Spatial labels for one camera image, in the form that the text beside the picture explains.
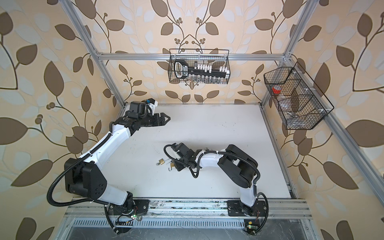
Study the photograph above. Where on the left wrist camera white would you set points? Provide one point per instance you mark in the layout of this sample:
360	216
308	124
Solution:
152	103

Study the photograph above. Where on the side wire basket black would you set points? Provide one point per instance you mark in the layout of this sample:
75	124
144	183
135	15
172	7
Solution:
302	103

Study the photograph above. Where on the brass padlock with keys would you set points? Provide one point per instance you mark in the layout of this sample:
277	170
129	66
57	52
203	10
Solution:
171	167

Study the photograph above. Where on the black tool with white bits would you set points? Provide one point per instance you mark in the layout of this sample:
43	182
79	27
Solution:
183	70

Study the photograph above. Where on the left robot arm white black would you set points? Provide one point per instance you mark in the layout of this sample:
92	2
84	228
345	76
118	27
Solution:
83	176

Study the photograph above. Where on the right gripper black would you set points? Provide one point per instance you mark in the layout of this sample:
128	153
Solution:
178	167

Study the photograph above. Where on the long-shackle brass padlock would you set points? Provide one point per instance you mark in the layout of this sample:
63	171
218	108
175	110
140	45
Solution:
160	162

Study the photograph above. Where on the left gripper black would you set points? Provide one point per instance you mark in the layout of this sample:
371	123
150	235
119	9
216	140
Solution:
161	122

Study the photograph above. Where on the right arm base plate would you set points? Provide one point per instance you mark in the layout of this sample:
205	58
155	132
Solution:
237	209

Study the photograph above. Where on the back wire basket black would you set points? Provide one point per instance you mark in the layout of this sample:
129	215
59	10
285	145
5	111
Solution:
215	57

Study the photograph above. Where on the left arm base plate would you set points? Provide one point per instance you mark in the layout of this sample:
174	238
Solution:
133	207

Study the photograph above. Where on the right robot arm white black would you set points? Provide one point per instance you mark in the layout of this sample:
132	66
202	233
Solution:
241	169

